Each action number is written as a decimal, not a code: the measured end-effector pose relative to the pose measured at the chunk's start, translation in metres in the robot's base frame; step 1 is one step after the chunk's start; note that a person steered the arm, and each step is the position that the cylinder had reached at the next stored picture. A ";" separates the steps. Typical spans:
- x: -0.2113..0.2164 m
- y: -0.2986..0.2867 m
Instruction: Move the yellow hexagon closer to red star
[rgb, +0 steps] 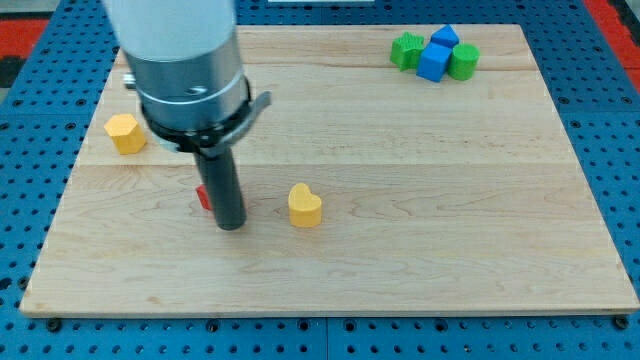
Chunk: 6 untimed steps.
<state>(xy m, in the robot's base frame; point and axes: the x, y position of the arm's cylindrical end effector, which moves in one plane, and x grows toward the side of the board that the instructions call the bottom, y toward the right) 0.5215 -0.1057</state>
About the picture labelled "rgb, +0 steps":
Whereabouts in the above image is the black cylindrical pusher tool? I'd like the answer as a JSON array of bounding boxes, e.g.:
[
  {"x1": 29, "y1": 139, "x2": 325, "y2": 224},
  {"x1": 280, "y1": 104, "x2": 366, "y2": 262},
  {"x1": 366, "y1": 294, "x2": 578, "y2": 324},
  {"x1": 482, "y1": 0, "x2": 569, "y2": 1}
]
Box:
[{"x1": 194, "y1": 149, "x2": 246, "y2": 231}]

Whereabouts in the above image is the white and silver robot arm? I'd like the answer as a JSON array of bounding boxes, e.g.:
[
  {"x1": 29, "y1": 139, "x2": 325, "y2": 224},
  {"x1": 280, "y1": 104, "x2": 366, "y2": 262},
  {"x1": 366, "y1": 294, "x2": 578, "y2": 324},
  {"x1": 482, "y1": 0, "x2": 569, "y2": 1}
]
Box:
[{"x1": 102, "y1": 0, "x2": 271, "y2": 231}]

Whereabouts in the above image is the red star block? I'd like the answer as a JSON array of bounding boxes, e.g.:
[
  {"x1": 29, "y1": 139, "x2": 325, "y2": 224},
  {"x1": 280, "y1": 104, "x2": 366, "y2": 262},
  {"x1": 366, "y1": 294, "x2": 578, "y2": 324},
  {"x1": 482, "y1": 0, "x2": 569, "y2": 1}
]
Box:
[{"x1": 196, "y1": 184, "x2": 212, "y2": 211}]

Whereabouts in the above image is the yellow hexagon block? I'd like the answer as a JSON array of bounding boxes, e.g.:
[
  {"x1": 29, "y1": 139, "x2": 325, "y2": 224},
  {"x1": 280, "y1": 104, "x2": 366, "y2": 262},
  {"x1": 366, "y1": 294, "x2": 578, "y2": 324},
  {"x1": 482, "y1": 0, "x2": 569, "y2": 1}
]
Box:
[{"x1": 104, "y1": 114, "x2": 146, "y2": 155}]

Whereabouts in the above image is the green star block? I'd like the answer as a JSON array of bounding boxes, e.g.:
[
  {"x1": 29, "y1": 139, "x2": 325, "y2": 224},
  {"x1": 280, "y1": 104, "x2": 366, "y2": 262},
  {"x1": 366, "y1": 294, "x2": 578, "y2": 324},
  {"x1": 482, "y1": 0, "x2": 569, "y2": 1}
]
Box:
[{"x1": 390, "y1": 32, "x2": 425, "y2": 71}]

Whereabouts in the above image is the yellow heart block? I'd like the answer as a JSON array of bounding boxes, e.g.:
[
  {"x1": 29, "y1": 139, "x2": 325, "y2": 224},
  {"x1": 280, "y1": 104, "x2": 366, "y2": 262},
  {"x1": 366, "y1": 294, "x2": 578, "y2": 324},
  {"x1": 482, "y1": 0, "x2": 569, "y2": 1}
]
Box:
[{"x1": 288, "y1": 183, "x2": 323, "y2": 228}]

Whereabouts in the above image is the wooden board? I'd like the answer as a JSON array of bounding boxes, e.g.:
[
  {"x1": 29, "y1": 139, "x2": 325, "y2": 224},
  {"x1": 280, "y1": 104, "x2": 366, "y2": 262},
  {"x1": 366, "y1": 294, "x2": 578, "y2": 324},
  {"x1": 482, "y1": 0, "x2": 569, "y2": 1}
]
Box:
[{"x1": 20, "y1": 25, "x2": 639, "y2": 318}]

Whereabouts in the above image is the blue cube block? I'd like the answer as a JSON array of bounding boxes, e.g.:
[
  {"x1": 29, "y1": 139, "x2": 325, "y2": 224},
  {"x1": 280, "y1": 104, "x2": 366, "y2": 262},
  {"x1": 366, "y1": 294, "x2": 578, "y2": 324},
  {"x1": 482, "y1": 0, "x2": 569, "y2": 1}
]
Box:
[{"x1": 416, "y1": 42, "x2": 452, "y2": 82}]

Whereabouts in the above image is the blue triangle block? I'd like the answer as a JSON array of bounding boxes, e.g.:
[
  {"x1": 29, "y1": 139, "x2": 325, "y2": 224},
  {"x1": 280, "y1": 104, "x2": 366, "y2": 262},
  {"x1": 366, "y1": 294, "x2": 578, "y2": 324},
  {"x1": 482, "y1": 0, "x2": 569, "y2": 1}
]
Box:
[{"x1": 430, "y1": 24, "x2": 460, "y2": 48}]

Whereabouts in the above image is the green cylinder block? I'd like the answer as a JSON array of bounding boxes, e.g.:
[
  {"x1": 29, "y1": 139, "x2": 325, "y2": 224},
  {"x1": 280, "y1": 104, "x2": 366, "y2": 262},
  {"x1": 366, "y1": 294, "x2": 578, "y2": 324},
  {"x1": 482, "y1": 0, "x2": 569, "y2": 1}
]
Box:
[{"x1": 447, "y1": 43, "x2": 480, "y2": 81}]

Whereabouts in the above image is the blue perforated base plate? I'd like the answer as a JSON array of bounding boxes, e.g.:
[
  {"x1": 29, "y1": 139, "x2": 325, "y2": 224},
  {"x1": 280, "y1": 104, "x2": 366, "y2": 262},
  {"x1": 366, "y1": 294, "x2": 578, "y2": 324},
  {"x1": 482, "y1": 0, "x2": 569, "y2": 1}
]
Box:
[{"x1": 1, "y1": 1, "x2": 639, "y2": 359}]

